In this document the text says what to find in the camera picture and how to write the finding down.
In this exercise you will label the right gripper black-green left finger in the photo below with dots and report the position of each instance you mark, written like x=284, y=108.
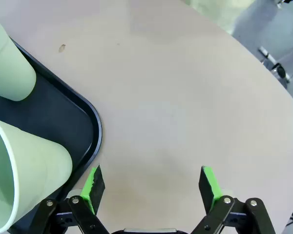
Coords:
x=97, y=185

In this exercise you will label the right gripper black-green right finger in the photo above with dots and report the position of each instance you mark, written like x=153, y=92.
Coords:
x=206, y=187

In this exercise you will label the light green plastic cup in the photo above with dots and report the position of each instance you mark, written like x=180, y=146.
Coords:
x=34, y=165
x=7, y=68

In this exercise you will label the black plastic serving tray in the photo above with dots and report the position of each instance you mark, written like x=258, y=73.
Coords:
x=58, y=117

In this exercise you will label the white frame foot with caster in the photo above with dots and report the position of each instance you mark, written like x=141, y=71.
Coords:
x=280, y=70

